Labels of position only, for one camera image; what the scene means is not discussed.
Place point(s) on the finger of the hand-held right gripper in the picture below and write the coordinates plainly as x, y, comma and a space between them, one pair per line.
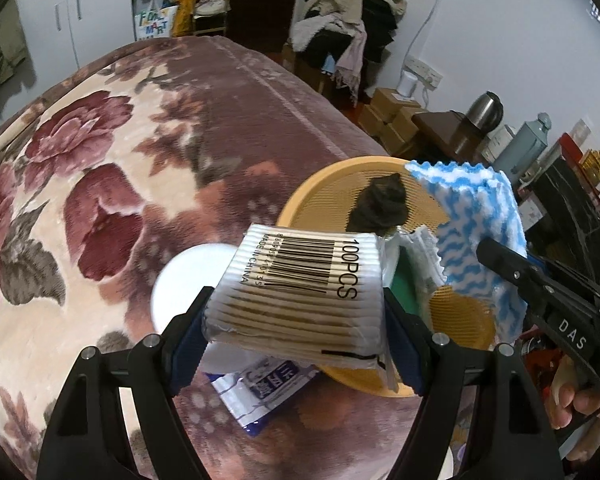
510, 265

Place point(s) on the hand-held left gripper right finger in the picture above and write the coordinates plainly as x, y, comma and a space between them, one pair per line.
405, 340

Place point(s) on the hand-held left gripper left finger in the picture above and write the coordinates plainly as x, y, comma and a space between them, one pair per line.
187, 355

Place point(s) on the green scouring pad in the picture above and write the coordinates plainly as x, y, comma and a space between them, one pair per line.
405, 280

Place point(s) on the blue white wavy cloth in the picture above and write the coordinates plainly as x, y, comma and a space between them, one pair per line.
480, 200

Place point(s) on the cotton swab pack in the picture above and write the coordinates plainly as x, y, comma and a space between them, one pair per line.
300, 285

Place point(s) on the yellow plastic basket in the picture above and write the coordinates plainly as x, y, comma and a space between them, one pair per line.
325, 185

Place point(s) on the person's right hand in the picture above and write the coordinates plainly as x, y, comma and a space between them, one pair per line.
580, 405

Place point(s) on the floral fleece blanket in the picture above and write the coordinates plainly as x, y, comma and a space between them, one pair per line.
130, 310

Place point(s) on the white round container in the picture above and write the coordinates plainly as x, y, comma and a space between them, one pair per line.
190, 275

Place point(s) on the blue white wipes packet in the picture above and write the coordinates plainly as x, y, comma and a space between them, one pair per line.
260, 390

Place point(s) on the black marble cabinet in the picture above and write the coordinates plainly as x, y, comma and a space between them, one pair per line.
565, 200

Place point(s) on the grey green bottle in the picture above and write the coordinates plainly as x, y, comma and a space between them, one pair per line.
522, 150

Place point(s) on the red box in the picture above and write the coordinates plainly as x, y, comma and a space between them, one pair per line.
570, 145

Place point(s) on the dark crumpled cloth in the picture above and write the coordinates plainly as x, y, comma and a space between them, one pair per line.
377, 205

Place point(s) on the dark brown side table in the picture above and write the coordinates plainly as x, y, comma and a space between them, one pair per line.
445, 130

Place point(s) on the steel electric kettle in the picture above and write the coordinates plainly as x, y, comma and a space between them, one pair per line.
482, 112

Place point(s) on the stack of cardboard boxes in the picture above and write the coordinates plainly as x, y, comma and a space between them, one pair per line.
390, 115

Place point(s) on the white cup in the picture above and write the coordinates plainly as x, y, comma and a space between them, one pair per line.
406, 85

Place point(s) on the white power strip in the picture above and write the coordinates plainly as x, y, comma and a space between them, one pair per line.
425, 72

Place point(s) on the pile of clothes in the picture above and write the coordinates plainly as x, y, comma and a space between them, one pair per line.
350, 10

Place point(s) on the printed paper bag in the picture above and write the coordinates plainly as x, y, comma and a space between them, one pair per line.
155, 22

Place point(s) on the yellow bag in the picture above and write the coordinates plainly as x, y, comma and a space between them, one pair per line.
184, 12

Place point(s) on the small wooden rack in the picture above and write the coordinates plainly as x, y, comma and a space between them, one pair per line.
211, 10

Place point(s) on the white wardrobe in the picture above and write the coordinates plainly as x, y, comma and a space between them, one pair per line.
80, 10

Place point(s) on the dark wooden door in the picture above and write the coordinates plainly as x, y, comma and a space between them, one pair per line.
260, 0

